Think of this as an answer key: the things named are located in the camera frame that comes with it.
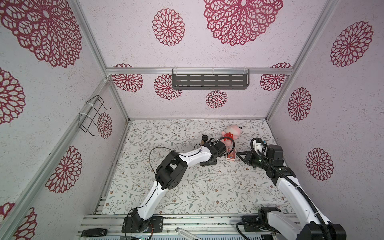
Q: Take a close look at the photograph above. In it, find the red playing card box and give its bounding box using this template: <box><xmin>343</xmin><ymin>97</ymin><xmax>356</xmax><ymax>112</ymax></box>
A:
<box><xmin>226</xmin><ymin>148</ymin><xmax>236</xmax><ymax>161</ymax></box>

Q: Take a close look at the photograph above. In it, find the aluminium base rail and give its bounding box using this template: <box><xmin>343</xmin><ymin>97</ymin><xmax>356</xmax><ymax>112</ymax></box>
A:
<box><xmin>77</xmin><ymin>213</ymin><xmax>330</xmax><ymax>240</ymax></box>

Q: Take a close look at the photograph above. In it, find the black wire wall basket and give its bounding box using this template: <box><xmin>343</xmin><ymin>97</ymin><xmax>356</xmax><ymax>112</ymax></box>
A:
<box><xmin>78</xmin><ymin>95</ymin><xmax>113</xmax><ymax>139</ymax></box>

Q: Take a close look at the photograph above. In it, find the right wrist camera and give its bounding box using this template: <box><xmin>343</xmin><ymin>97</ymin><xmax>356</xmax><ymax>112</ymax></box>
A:
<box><xmin>252</xmin><ymin>138</ymin><xmax>267</xmax><ymax>155</ymax></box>

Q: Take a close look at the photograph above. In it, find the spice jar with black lid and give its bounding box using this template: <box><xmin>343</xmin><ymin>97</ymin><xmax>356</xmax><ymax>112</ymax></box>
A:
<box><xmin>201</xmin><ymin>135</ymin><xmax>209</xmax><ymax>144</ymax></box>

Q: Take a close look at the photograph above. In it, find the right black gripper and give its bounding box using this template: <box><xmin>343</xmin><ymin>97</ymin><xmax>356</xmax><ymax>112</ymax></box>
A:
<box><xmin>236</xmin><ymin>150</ymin><xmax>270</xmax><ymax>172</ymax></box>

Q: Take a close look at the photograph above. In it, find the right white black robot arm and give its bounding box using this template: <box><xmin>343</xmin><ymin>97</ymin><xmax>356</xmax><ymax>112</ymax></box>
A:
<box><xmin>236</xmin><ymin>139</ymin><xmax>347</xmax><ymax>240</ymax></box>

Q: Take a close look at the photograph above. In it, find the grey metal wall shelf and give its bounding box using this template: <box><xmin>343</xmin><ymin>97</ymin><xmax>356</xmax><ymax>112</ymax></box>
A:
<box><xmin>171</xmin><ymin>69</ymin><xmax>250</xmax><ymax>90</ymax></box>

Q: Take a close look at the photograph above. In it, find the black device on rail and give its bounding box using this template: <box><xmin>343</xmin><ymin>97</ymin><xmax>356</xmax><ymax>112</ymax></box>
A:
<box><xmin>81</xmin><ymin>228</ymin><xmax>108</xmax><ymax>238</ymax></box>

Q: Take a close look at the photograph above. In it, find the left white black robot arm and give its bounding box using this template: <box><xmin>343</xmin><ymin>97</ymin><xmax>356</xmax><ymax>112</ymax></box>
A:
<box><xmin>122</xmin><ymin>141</ymin><xmax>227</xmax><ymax>234</ymax></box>

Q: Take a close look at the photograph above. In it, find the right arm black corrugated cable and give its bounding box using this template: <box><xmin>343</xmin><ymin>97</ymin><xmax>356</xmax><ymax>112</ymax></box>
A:
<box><xmin>234</xmin><ymin>137</ymin><xmax>334</xmax><ymax>240</ymax></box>

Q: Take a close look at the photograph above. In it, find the pink plush toy red dress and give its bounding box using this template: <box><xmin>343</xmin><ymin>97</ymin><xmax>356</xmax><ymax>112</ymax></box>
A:
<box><xmin>221</xmin><ymin>125</ymin><xmax>242</xmax><ymax>147</ymax></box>

